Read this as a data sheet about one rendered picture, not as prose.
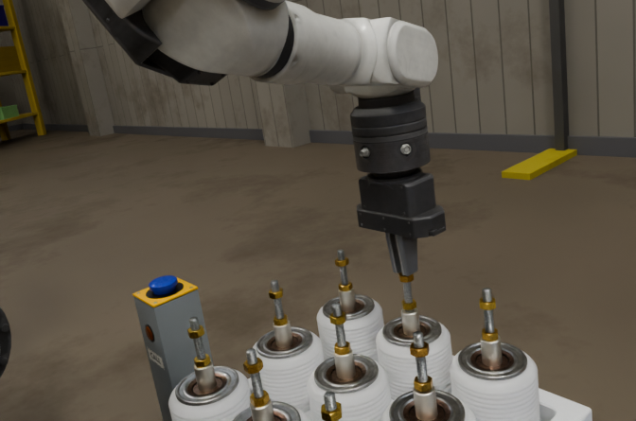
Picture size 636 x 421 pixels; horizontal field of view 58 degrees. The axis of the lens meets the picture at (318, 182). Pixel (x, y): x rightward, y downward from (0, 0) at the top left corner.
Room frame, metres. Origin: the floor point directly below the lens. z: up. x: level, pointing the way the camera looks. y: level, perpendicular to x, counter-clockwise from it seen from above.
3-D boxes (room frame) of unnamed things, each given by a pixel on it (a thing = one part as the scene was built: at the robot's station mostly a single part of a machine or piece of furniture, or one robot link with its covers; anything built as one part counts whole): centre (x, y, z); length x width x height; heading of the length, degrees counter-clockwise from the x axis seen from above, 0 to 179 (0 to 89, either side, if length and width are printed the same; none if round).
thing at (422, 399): (0.50, -0.07, 0.26); 0.02 x 0.02 x 0.03
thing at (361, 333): (0.76, -0.02, 0.16); 0.10 x 0.10 x 0.18
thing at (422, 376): (0.50, -0.07, 0.30); 0.01 x 0.01 x 0.08
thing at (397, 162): (0.66, -0.09, 0.46); 0.13 x 0.10 x 0.12; 39
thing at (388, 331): (0.67, -0.09, 0.25); 0.08 x 0.08 x 0.01
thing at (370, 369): (0.59, 0.00, 0.25); 0.08 x 0.08 x 0.01
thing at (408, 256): (0.66, -0.10, 0.37); 0.03 x 0.02 x 0.06; 129
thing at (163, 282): (0.77, 0.24, 0.32); 0.04 x 0.04 x 0.02
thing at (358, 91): (0.68, -0.09, 0.57); 0.11 x 0.11 x 0.11; 53
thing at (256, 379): (0.52, 0.09, 0.30); 0.01 x 0.01 x 0.08
